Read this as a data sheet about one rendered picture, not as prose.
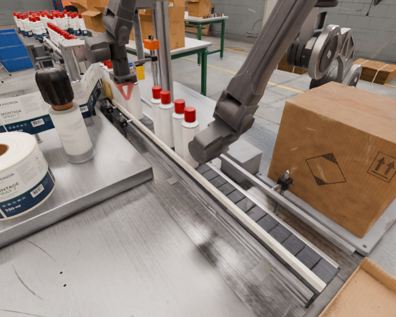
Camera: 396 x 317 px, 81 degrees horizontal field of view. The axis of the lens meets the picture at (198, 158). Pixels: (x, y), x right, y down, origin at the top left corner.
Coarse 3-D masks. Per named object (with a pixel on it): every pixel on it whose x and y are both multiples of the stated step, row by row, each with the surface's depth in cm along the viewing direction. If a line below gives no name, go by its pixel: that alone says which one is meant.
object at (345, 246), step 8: (224, 160) 67; (232, 168) 66; (240, 168) 64; (248, 176) 61; (256, 184) 60; (264, 184) 59; (272, 192) 56; (280, 200) 55; (288, 208) 54; (296, 208) 53; (304, 216) 51; (312, 224) 50; (320, 224) 49; (320, 232) 49; (328, 232) 48; (336, 240) 46; (344, 248) 45; (352, 248) 45
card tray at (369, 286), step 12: (360, 264) 55; (372, 264) 52; (360, 276) 53; (372, 276) 53; (384, 276) 51; (348, 288) 51; (360, 288) 51; (372, 288) 51; (384, 288) 51; (336, 300) 49; (348, 300) 49; (360, 300) 49; (372, 300) 49; (384, 300) 49; (324, 312) 48; (336, 312) 48; (348, 312) 48; (360, 312) 48; (372, 312) 48; (384, 312) 48
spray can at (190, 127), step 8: (184, 112) 65; (192, 112) 64; (184, 120) 67; (192, 120) 66; (184, 128) 67; (192, 128) 66; (184, 136) 68; (192, 136) 68; (184, 144) 70; (184, 152) 72; (192, 160) 73
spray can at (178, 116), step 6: (174, 102) 69; (180, 102) 68; (180, 108) 69; (174, 114) 71; (180, 114) 70; (174, 120) 71; (180, 120) 70; (174, 126) 73; (180, 126) 72; (174, 132) 74; (180, 132) 73; (174, 138) 76; (180, 138) 74; (174, 144) 78; (180, 144) 76; (180, 150) 77; (180, 156) 79
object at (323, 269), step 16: (208, 176) 73; (208, 192) 68; (224, 192) 68; (240, 192) 68; (224, 208) 63; (240, 208) 63; (256, 208) 63; (240, 224) 59; (272, 224) 59; (288, 240) 55; (304, 256) 52; (320, 256) 52; (320, 272) 49; (336, 272) 49
